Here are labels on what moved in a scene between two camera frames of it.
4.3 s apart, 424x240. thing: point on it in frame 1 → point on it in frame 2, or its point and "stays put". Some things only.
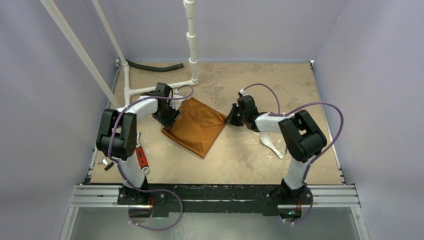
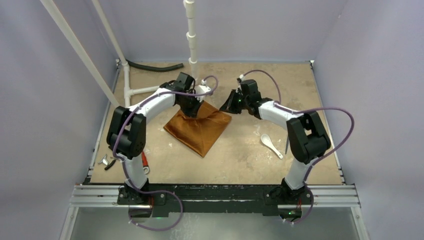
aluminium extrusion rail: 108,196 stays put
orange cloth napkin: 197,127 stays put
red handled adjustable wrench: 141,156 stays put
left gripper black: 168,122 → 193,112
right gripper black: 234,117 → 234,104
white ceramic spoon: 267,140 stays put
